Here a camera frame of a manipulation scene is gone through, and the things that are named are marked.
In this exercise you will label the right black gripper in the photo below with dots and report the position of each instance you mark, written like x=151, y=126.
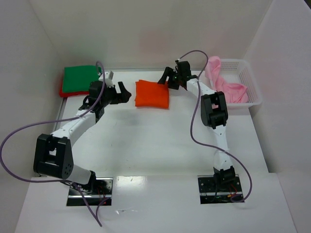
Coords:
x=175, y=78

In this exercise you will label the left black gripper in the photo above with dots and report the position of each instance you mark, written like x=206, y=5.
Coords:
x=114, y=94

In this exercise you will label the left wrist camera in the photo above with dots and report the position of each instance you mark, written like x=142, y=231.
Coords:
x=107, y=78

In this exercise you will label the orange t shirt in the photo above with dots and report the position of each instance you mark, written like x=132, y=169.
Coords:
x=151, y=94

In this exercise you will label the folded green t shirt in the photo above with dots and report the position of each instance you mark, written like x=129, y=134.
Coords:
x=79, y=78

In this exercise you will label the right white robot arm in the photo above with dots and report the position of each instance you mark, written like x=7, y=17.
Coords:
x=213, y=113

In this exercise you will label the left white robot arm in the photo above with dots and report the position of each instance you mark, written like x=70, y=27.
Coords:
x=53, y=152

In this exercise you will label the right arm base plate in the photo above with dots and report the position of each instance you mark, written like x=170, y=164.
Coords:
x=210, y=194

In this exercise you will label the white plastic basket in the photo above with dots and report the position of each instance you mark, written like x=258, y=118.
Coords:
x=239, y=71

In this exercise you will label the pink t shirt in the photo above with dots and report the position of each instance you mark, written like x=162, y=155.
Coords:
x=234, y=92

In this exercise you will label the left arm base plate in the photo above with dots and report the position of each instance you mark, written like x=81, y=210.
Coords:
x=100, y=191

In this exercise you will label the folded red t shirt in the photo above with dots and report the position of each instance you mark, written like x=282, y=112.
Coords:
x=73, y=94

